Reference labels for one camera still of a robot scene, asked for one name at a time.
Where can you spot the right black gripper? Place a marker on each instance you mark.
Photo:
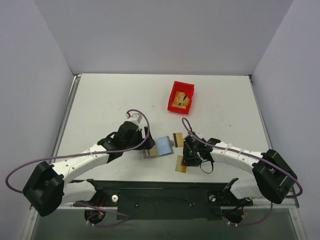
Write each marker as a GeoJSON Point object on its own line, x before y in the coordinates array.
{"type": "Point", "coordinates": [187, 149]}

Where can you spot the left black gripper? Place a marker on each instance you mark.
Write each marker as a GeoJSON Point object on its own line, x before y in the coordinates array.
{"type": "Point", "coordinates": [145, 138]}

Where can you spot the grey card holder wallet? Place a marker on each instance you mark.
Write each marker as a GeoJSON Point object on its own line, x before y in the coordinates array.
{"type": "Point", "coordinates": [164, 147]}

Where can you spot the gold card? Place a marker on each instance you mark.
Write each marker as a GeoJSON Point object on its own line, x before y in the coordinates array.
{"type": "Point", "coordinates": [179, 167]}
{"type": "Point", "coordinates": [152, 152]}
{"type": "Point", "coordinates": [178, 139]}

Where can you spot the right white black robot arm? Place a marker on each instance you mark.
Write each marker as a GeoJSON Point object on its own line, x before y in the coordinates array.
{"type": "Point", "coordinates": [272, 175]}

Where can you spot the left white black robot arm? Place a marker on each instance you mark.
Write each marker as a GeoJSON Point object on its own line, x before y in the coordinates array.
{"type": "Point", "coordinates": [51, 185]}

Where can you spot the gold cards in bin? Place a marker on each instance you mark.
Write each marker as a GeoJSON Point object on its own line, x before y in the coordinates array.
{"type": "Point", "coordinates": [181, 100]}

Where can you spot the red plastic bin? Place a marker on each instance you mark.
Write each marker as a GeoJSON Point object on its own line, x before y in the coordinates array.
{"type": "Point", "coordinates": [188, 89]}

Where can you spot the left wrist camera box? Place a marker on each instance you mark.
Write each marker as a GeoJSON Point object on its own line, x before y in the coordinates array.
{"type": "Point", "coordinates": [135, 118]}

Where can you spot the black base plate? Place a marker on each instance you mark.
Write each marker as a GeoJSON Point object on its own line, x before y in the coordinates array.
{"type": "Point", "coordinates": [144, 200]}

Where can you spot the aluminium table frame rail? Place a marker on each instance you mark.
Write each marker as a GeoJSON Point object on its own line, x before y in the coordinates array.
{"type": "Point", "coordinates": [33, 214]}

